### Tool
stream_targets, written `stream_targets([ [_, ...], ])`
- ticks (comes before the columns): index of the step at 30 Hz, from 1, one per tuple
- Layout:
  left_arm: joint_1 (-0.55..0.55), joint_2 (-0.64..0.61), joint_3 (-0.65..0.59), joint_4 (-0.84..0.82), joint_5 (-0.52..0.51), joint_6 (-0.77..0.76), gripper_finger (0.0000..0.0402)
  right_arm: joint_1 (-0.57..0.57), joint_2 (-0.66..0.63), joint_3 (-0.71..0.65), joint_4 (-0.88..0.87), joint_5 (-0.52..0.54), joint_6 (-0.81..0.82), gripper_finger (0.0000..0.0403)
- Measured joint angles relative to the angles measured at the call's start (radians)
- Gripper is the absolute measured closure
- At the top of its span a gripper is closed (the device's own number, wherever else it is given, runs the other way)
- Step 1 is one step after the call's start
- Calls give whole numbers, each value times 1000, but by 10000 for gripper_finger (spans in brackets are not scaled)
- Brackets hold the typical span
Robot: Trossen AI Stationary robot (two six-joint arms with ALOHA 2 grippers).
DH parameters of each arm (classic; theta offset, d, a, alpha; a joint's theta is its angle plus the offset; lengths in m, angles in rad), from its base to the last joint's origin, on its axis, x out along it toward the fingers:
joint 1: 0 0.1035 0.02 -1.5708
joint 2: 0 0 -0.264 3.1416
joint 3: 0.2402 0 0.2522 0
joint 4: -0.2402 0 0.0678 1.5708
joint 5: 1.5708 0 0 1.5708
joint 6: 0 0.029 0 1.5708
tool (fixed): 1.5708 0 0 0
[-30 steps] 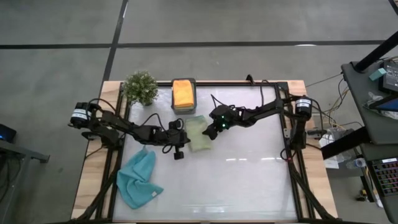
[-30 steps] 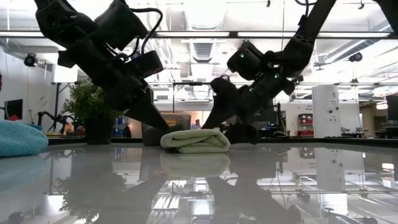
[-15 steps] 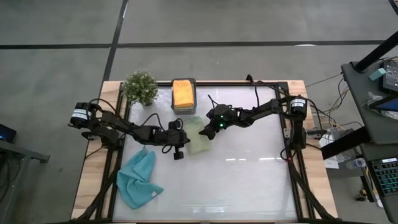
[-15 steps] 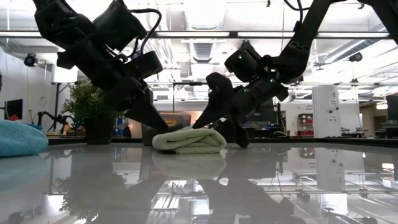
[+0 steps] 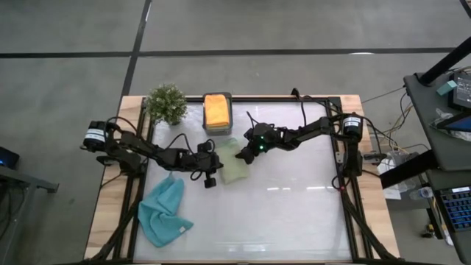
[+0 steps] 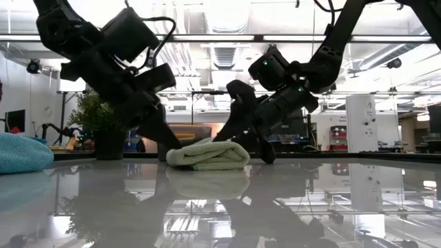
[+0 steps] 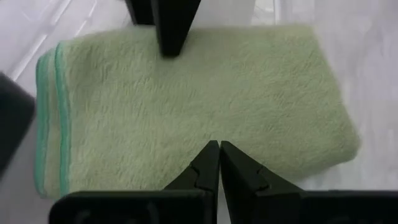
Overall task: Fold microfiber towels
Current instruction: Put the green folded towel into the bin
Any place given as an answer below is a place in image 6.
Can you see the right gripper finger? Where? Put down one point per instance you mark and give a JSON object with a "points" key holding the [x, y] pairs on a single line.
{"points": [[243, 100], [267, 151]]}

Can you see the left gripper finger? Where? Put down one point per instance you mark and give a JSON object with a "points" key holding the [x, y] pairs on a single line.
{"points": [[160, 129]]}

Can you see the green microfiber towel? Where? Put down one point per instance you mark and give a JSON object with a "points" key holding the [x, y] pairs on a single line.
{"points": [[206, 155]]}

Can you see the blue microfiber towel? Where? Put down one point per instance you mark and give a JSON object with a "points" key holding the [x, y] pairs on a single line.
{"points": [[20, 153]]}

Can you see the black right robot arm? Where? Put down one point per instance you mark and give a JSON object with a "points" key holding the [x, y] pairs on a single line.
{"points": [[341, 31]]}

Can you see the black background robot arm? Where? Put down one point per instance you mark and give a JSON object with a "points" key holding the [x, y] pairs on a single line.
{"points": [[51, 128]]}

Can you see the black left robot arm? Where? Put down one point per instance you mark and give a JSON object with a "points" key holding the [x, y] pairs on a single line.
{"points": [[65, 27]]}

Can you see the large black monitor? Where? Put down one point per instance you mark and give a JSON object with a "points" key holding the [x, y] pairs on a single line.
{"points": [[299, 124]]}

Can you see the small green potted plant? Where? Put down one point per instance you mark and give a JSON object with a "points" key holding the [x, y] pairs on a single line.
{"points": [[89, 113]]}

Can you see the white box lamp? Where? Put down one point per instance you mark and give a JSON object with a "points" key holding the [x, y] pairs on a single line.
{"points": [[74, 85]]}

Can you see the black tripod stand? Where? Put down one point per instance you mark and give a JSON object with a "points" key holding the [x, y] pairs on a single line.
{"points": [[63, 110]]}

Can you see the red shelf unit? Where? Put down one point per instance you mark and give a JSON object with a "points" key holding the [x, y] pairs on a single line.
{"points": [[338, 136]]}

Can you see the black bar with light strips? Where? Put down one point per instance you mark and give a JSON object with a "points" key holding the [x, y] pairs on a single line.
{"points": [[224, 38]]}

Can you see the white pillar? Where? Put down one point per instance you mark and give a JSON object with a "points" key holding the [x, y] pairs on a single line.
{"points": [[360, 120]]}

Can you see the black ceiling spotlight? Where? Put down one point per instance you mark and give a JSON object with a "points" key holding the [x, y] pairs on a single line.
{"points": [[394, 63], [33, 66]]}

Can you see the small black monitor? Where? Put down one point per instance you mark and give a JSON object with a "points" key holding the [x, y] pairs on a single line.
{"points": [[15, 120]]}

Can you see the dark framed screen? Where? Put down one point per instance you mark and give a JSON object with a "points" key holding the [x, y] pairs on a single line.
{"points": [[435, 118]]}

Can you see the silver ventilation duct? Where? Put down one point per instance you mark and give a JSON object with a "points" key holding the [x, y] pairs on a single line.
{"points": [[225, 56]]}

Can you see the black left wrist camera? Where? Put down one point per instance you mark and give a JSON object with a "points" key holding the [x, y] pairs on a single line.
{"points": [[129, 34]]}

